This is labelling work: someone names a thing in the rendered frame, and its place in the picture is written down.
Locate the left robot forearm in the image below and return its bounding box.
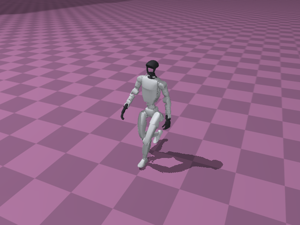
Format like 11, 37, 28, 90
165, 98, 171, 119

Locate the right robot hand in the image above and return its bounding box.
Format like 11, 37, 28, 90
121, 104, 128, 120

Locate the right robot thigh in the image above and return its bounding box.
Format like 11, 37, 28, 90
138, 110, 149, 139

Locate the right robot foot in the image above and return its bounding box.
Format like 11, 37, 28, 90
153, 130, 163, 143

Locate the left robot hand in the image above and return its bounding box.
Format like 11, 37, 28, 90
162, 115, 171, 130

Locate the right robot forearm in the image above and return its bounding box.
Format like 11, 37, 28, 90
124, 89, 135, 108

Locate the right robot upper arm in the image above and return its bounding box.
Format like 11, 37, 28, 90
132, 75, 144, 95

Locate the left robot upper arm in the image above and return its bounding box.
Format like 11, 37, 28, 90
158, 80, 170, 103

